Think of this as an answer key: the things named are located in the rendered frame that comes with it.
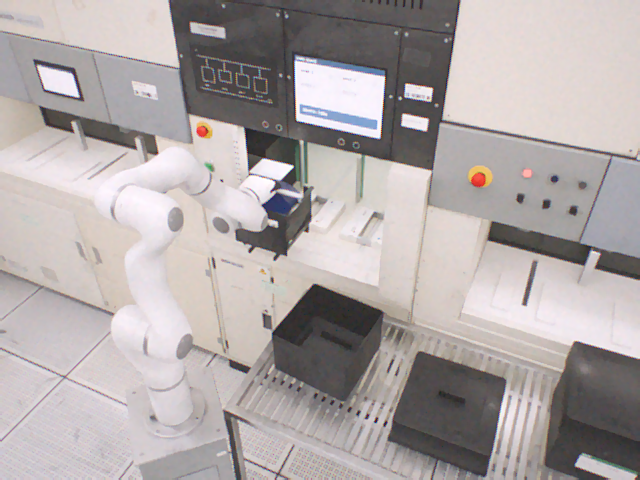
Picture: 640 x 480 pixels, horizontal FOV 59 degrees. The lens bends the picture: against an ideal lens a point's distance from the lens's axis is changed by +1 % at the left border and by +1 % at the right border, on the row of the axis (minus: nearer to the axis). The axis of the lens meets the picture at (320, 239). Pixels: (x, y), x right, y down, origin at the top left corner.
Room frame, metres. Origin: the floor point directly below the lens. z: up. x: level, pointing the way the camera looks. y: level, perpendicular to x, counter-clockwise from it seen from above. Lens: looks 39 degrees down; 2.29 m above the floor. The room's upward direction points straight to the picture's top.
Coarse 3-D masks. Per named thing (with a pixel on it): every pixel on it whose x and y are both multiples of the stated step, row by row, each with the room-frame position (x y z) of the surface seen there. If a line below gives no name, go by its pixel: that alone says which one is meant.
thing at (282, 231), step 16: (272, 160) 1.69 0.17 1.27; (272, 176) 1.59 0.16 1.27; (288, 192) 1.61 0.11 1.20; (304, 192) 1.64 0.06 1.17; (304, 208) 1.63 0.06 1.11; (272, 224) 1.52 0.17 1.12; (288, 224) 1.51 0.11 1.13; (304, 224) 1.62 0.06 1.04; (240, 240) 1.57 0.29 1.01; (256, 240) 1.55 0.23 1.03; (272, 240) 1.52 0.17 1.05; (288, 240) 1.51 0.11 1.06
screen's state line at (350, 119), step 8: (304, 112) 1.59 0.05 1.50; (312, 112) 1.58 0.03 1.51; (320, 112) 1.57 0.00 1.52; (328, 112) 1.56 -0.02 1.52; (336, 112) 1.55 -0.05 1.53; (336, 120) 1.55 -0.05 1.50; (344, 120) 1.54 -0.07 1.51; (352, 120) 1.53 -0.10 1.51; (360, 120) 1.51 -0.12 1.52; (368, 120) 1.50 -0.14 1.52; (376, 120) 1.49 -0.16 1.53; (368, 128) 1.50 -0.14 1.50; (376, 128) 1.49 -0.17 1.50
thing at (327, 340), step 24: (312, 288) 1.41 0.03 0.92; (312, 312) 1.41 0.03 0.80; (336, 312) 1.38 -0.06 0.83; (360, 312) 1.33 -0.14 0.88; (288, 336) 1.27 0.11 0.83; (312, 336) 1.32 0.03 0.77; (336, 336) 1.30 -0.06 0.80; (360, 336) 1.32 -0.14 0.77; (288, 360) 1.16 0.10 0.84; (312, 360) 1.11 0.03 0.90; (336, 360) 1.22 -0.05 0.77; (360, 360) 1.14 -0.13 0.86; (312, 384) 1.11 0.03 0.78; (336, 384) 1.07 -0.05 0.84
